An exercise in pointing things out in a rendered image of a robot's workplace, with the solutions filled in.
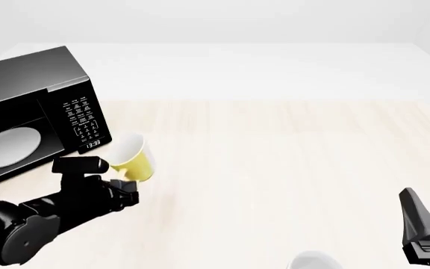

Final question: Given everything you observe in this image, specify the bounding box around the white round turntable plate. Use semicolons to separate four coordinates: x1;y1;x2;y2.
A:
0;127;43;170

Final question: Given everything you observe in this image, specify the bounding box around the yellow and white mug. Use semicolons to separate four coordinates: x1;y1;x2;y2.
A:
108;132;155;182

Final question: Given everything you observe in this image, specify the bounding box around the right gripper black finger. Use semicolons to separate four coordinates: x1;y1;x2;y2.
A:
398;187;430;246

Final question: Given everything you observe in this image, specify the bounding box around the black microwave oven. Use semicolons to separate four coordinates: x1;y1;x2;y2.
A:
0;45;113;193

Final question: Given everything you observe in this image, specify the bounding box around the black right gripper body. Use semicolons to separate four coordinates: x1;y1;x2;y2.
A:
402;238;430;266

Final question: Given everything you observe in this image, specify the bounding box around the white round cup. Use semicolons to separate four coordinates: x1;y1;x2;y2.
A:
287;250;345;269

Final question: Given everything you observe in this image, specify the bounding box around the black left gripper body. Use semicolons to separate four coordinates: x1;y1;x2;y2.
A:
101;178;140;213

